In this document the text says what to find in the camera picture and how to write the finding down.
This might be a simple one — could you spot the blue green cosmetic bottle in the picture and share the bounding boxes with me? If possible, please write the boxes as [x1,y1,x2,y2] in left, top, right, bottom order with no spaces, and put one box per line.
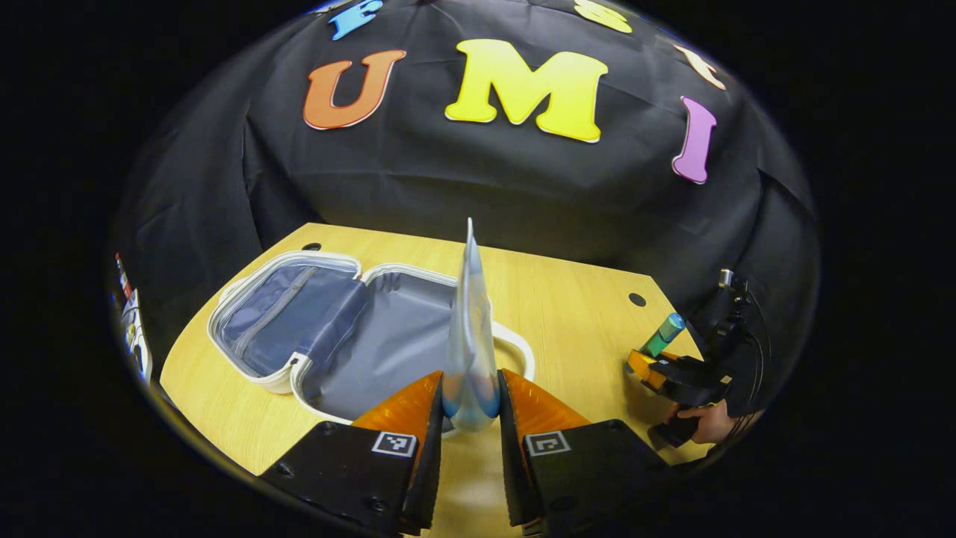
[639,313,686,359]

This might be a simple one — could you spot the white side desk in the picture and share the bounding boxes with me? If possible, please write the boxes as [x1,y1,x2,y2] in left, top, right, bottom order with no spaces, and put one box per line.
[118,288,155,384]

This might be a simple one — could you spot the black backdrop cloth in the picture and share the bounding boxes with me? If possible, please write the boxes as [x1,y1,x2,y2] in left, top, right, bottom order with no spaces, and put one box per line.
[112,0,821,419]

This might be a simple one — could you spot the white suitcase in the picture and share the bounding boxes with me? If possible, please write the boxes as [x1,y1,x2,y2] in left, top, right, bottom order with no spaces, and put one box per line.
[208,250,536,438]

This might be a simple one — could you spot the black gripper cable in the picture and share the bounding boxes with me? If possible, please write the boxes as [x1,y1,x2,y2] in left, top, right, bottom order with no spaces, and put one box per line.
[743,286,775,439]

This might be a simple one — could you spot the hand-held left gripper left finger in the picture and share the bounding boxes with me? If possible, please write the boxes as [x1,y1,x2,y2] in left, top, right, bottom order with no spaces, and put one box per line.
[256,370,447,537]

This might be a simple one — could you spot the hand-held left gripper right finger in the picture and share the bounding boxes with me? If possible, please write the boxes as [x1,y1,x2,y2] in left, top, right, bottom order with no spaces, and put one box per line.
[497,368,674,538]

